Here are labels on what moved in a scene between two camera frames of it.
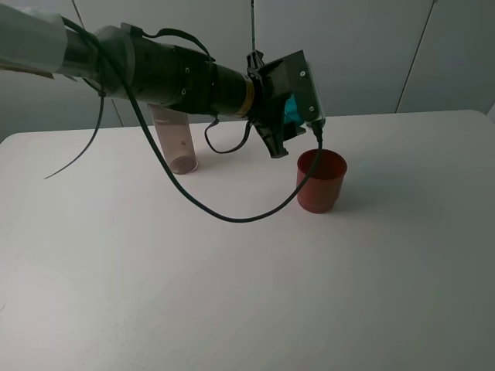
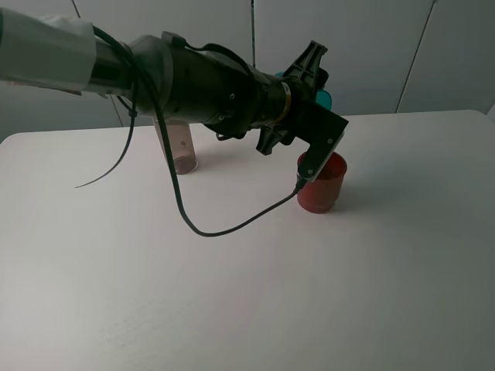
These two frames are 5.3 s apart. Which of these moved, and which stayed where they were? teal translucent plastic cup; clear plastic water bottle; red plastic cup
Moved: teal translucent plastic cup
Stayed: red plastic cup; clear plastic water bottle
